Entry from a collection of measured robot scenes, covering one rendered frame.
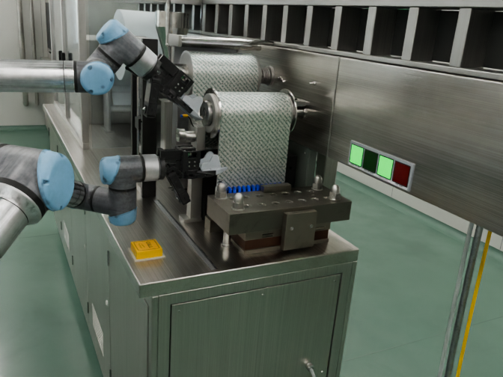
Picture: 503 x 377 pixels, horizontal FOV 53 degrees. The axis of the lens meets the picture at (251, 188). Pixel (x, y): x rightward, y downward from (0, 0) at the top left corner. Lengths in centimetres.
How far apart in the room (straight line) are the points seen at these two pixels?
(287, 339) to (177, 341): 35
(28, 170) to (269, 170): 78
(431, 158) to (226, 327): 69
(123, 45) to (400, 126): 73
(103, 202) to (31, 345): 137
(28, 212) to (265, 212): 63
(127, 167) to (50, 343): 146
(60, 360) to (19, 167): 161
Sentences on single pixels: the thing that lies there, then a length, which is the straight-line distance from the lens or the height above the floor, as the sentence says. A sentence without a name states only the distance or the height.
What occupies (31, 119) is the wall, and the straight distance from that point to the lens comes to 703.
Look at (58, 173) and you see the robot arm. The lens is 105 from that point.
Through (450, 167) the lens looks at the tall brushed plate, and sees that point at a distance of 120.
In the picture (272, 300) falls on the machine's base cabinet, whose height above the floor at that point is 78.
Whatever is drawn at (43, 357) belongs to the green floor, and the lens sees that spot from 259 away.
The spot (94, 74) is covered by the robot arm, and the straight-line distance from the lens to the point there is 124.
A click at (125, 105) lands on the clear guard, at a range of 245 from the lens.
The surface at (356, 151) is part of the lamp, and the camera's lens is 143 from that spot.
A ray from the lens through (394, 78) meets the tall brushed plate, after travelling 133.
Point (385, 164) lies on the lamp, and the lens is 134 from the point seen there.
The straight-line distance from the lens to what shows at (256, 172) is 155.
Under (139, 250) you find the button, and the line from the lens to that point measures 137.
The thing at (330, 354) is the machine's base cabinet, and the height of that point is 54.
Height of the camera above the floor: 152
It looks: 18 degrees down
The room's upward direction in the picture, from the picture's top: 4 degrees clockwise
